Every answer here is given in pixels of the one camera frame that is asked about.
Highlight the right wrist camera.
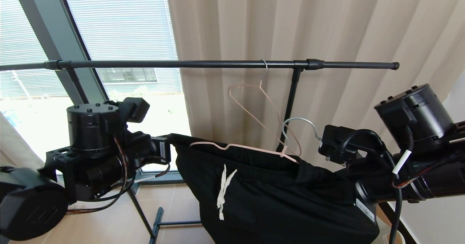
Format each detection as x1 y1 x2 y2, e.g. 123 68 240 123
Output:
319 125 360 164

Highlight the pink clothes hanger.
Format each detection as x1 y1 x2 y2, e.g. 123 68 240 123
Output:
189 117 322 164
228 60 302 157

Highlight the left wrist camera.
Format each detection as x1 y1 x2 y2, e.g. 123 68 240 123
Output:
117 97 150 125

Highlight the window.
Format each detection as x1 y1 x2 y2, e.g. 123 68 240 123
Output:
0 0 192 185

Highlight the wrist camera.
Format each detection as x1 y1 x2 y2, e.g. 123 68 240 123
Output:
319 125 360 164
117 97 150 125

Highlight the black clothes rack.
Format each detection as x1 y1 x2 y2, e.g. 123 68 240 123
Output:
0 59 400 244

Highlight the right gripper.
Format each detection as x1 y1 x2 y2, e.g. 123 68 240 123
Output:
351 160 433 223

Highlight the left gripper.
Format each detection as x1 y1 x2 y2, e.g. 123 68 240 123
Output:
76 131 171 202

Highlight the black knitted garment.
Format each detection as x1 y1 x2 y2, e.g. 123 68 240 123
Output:
168 133 380 244

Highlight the white laundry basket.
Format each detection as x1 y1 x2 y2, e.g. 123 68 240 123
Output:
378 219 406 244

